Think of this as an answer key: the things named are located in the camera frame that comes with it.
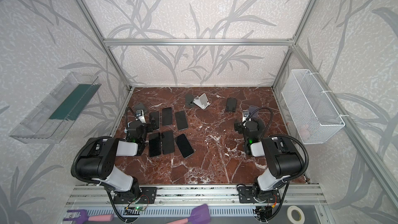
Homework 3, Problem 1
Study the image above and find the clear plastic wall bin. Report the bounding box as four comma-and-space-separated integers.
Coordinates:
9, 72, 102, 144

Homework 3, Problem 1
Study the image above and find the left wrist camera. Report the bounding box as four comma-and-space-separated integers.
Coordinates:
135, 110, 146, 123

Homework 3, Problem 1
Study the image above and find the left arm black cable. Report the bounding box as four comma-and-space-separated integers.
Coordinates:
70, 106, 139, 222

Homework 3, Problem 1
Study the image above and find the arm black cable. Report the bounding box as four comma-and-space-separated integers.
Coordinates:
245, 107, 310, 218
70, 106, 139, 222

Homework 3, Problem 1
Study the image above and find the purple pink garden fork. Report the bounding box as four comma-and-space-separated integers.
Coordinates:
63, 209, 114, 224

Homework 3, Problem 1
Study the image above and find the dark grey stand back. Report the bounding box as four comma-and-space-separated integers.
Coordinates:
185, 94, 195, 108

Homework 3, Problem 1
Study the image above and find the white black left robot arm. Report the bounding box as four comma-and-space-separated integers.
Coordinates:
70, 120, 156, 199

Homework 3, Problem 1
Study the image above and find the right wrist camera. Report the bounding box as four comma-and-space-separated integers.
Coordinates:
242, 110, 251, 122

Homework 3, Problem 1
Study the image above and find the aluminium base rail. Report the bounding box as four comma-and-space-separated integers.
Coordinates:
57, 184, 327, 224

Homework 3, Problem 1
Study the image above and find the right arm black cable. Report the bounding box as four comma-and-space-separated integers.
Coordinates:
245, 107, 310, 218

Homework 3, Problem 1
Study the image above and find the dark grey phone stand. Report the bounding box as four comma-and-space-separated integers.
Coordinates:
134, 103, 148, 113

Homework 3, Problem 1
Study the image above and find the purple pink spatula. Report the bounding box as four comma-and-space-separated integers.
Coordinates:
169, 204, 211, 224

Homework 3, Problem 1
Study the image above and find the white tape roll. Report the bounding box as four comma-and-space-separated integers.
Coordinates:
286, 205, 305, 224

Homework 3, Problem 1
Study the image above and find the black phone stand back right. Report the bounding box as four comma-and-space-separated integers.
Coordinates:
226, 97, 237, 113

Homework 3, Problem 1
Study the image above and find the white wire mesh basket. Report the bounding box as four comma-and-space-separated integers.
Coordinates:
282, 69, 345, 145

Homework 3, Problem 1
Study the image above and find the purple grey phone stand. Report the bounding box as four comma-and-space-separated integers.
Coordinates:
248, 105, 259, 118

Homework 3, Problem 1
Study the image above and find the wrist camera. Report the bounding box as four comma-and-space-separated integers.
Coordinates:
135, 110, 146, 123
242, 110, 251, 122

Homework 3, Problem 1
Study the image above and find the black phone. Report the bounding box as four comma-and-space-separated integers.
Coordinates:
149, 132, 162, 157
176, 134, 195, 159
149, 111, 160, 131
161, 131, 175, 155
162, 107, 173, 126
175, 111, 188, 131

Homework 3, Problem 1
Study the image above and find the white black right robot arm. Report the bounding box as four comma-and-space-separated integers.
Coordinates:
234, 121, 309, 197

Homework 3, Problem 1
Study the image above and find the white phone stand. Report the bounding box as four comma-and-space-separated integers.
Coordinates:
193, 93, 210, 110

